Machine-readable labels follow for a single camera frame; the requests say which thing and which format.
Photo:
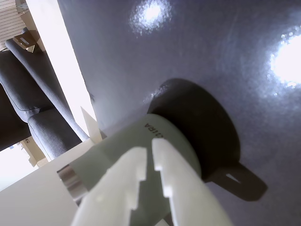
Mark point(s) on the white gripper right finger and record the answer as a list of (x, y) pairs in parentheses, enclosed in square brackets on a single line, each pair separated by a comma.
[(185, 188)]

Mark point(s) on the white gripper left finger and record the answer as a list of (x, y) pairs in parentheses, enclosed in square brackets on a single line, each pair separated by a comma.
[(110, 193)]

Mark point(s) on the dark grey sofa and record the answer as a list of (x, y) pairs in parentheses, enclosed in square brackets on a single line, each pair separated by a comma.
[(26, 94)]

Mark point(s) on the black table mat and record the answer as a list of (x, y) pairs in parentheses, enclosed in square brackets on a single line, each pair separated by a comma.
[(188, 47)]

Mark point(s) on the brown cardboard box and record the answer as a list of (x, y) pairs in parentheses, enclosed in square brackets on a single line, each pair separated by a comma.
[(26, 41)]

